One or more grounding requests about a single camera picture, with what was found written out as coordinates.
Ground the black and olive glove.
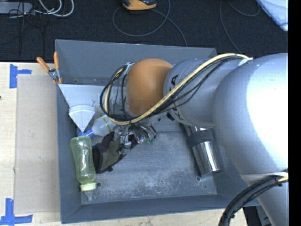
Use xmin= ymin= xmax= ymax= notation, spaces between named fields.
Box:
xmin=92 ymin=131 xmax=139 ymax=174

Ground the clear bottle with blue cap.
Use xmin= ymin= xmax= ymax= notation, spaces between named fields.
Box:
xmin=78 ymin=115 xmax=118 ymax=137

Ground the grey metal bin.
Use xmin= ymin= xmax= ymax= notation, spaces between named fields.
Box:
xmin=55 ymin=39 xmax=261 ymax=224

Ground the yellow-green clear baby bottle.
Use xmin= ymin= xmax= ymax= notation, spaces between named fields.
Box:
xmin=70 ymin=135 xmax=98 ymax=202

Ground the shiny metal cylinder black band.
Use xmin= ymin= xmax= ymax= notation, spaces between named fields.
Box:
xmin=184 ymin=124 xmax=222 ymax=177

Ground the pale cardboard board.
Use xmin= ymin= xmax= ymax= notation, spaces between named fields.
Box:
xmin=13 ymin=74 xmax=62 ymax=214

